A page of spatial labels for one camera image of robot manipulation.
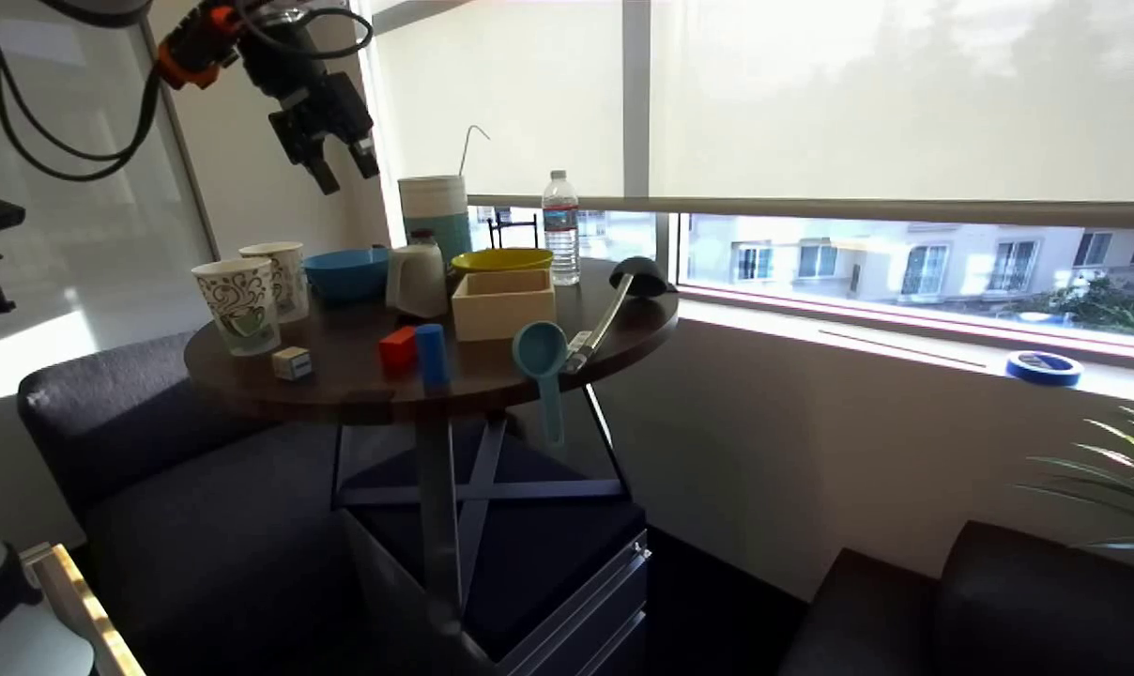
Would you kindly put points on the metal table leg frame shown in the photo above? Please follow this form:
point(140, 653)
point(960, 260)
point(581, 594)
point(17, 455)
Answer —
point(435, 500)

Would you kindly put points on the teal plastic scoop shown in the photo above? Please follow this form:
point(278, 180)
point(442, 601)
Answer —
point(537, 349)

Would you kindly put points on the thin white curved rod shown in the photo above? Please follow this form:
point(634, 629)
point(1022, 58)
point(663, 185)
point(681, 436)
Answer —
point(464, 151)

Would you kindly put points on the yellow bowl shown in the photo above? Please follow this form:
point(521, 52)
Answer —
point(501, 260)

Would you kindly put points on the red block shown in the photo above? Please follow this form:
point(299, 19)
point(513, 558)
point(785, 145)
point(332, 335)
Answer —
point(399, 352)

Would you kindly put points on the blue cylinder block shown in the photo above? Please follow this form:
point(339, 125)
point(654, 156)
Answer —
point(432, 360)

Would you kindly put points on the black leather armchair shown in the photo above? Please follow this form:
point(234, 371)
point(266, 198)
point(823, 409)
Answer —
point(1030, 613)

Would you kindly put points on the blue dish on sill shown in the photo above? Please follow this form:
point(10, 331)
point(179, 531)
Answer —
point(1042, 377)

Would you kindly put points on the white yellow cube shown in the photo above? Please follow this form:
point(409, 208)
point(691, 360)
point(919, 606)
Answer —
point(290, 362)

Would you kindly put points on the white ceramic mug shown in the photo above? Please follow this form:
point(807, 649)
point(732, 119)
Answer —
point(417, 282)

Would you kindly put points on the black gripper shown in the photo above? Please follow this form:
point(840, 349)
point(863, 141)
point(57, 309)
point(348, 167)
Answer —
point(324, 119)

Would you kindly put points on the light wooden frame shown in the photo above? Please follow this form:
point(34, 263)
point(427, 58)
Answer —
point(81, 606)

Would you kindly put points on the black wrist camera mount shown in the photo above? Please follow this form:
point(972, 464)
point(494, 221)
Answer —
point(278, 58)

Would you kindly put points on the clear plastic water bottle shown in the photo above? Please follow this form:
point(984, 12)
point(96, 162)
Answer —
point(559, 227)

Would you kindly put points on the white roller blind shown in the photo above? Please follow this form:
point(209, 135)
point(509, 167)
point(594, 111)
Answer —
point(906, 98)
point(503, 87)

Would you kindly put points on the white teal stacked containers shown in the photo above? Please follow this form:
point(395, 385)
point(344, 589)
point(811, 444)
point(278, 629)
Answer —
point(435, 208)

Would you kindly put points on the grey window frame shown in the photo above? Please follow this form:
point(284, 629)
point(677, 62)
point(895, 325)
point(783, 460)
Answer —
point(634, 98)

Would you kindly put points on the blue plastic bowl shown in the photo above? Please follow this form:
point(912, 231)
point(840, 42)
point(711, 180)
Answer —
point(348, 276)

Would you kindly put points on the dark blue fabric sofa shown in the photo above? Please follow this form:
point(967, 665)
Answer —
point(191, 538)

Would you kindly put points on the light wooden box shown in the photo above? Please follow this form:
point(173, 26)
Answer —
point(501, 312)

